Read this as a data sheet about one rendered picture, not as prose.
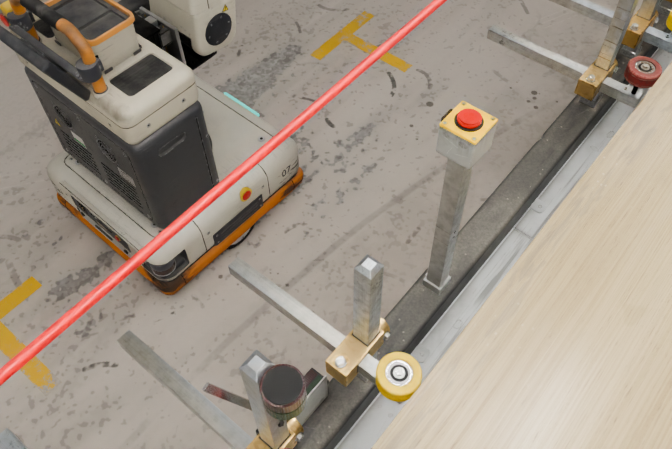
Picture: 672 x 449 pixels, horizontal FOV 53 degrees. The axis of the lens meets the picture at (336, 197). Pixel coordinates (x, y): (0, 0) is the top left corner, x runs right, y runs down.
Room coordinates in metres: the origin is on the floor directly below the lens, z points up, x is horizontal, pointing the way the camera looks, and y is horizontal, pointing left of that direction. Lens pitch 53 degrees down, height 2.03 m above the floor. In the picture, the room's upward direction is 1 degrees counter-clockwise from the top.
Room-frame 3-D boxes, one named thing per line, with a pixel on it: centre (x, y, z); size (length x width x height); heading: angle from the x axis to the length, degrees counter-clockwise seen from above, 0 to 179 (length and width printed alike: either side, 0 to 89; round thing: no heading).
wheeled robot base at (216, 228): (1.56, 0.56, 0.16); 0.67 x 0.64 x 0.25; 138
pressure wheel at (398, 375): (0.47, -0.10, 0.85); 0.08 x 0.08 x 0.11
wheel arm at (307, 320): (0.60, 0.05, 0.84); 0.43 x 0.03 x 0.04; 49
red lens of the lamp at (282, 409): (0.35, 0.08, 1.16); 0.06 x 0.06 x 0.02
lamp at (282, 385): (0.35, 0.08, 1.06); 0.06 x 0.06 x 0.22; 49
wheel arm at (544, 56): (1.36, -0.60, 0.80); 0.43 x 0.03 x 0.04; 49
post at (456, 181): (0.77, -0.22, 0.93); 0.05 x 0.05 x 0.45; 49
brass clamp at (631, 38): (1.50, -0.85, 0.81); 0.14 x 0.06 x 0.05; 139
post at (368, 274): (0.57, -0.05, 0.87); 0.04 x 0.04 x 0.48; 49
